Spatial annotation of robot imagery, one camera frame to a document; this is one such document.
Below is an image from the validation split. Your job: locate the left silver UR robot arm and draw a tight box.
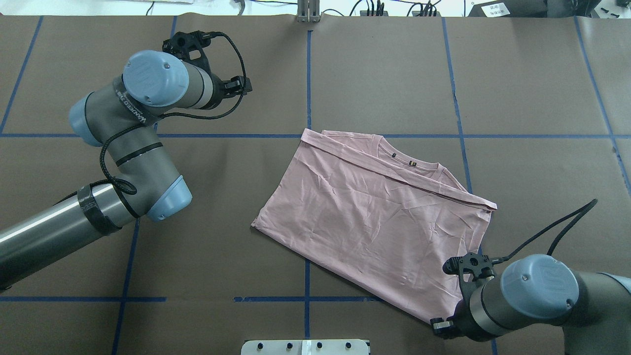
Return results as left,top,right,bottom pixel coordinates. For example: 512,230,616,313
0,30,252,291

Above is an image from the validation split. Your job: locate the pink Snoopy t-shirt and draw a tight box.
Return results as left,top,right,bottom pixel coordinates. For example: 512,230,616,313
251,129,497,322

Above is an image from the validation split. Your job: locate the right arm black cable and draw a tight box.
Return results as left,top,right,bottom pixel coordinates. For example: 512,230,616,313
493,199,598,262

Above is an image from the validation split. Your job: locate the right silver UR robot arm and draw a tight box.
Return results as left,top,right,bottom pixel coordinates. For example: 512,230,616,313
430,252,631,355

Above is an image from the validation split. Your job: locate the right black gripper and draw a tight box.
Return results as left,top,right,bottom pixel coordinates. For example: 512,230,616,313
430,252,495,340

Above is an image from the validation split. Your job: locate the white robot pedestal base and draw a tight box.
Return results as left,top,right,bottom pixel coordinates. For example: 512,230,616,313
240,339,371,355

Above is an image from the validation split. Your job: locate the aluminium frame post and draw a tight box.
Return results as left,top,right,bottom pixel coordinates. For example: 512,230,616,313
296,0,321,23

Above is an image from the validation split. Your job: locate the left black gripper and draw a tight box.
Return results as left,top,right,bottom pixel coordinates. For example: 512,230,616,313
162,30,252,110

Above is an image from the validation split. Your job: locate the black box with label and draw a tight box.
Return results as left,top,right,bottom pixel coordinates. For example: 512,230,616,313
466,0,548,18

